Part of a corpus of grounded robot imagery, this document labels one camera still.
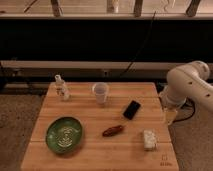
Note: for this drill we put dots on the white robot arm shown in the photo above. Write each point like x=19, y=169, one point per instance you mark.
x=186, y=81

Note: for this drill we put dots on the black smartphone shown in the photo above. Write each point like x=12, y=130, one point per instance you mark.
x=131, y=110

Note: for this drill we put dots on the small clear spray bottle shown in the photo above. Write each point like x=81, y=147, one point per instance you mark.
x=61, y=88

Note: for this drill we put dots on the green ceramic plate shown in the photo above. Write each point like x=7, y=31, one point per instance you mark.
x=64, y=135

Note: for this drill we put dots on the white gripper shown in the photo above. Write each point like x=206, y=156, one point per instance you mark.
x=170, y=115

